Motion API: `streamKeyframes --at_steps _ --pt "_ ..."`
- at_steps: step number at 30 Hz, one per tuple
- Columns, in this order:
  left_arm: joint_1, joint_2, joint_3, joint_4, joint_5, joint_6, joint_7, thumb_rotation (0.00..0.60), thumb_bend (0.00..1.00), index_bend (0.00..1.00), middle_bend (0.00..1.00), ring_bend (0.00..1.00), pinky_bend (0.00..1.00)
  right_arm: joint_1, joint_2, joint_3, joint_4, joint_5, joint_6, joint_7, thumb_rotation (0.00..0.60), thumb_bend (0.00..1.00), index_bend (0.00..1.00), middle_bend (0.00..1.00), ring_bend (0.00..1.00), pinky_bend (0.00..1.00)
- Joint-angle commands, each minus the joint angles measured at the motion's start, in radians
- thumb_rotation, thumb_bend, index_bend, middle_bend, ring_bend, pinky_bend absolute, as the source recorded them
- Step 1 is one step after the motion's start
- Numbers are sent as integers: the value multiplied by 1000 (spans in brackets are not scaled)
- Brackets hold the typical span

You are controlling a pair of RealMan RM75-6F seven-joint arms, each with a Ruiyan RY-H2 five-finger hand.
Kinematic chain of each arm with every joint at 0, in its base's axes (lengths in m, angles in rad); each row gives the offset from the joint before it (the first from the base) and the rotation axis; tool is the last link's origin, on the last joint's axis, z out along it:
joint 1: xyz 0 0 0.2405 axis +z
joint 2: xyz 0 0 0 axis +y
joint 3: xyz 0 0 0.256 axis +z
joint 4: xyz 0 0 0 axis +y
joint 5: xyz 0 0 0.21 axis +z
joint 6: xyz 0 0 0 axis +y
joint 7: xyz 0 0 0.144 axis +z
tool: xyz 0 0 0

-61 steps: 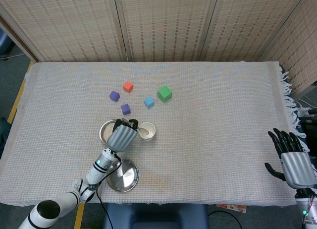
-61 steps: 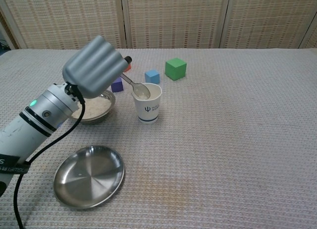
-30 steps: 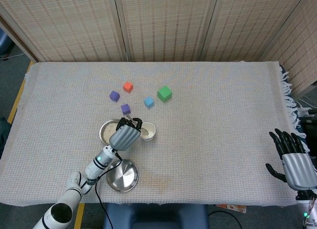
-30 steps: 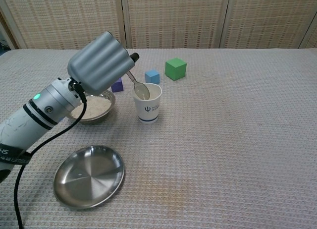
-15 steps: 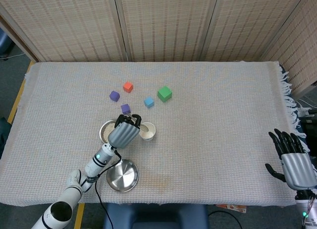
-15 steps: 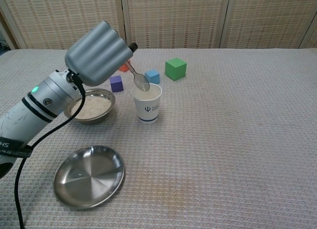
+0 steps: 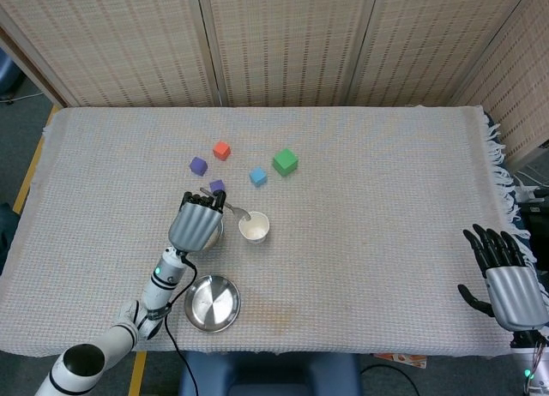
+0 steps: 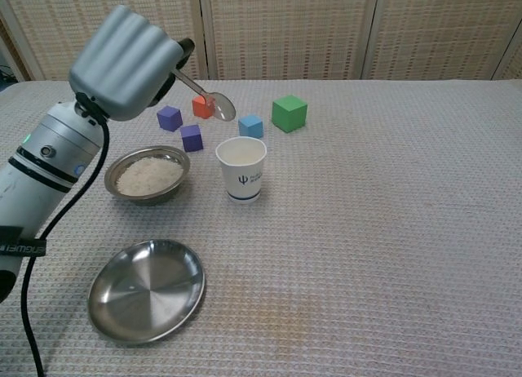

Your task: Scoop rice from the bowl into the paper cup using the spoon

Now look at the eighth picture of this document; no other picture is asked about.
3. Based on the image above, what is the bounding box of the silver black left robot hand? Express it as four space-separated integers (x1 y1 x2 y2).
68 4 197 122

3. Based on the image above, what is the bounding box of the small steel spoon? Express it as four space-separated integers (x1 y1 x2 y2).
174 69 237 122

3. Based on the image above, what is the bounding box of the round steel bowl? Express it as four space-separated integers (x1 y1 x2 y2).
104 144 192 207

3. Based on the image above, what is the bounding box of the white paper cup blue logo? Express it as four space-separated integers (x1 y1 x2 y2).
215 136 268 205

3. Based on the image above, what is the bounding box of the round steel plate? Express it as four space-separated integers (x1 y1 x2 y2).
86 238 206 347

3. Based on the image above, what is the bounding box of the purple foam cube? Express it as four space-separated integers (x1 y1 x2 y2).
156 105 184 133
180 124 204 153

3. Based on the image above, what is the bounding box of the orange foam cube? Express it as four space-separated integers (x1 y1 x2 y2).
192 94 216 120

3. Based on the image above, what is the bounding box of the light blue foam cube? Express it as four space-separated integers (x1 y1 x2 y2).
237 114 264 140

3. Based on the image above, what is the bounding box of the large green foam cube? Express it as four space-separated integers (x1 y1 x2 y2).
271 94 308 134

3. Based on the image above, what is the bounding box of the woven bamboo folding screen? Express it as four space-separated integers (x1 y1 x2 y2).
0 0 522 82

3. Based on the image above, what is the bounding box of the white waffle weave tablecloth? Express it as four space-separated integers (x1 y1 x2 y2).
0 79 522 377

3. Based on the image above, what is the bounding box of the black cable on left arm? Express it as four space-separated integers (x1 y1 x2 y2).
20 91 112 377

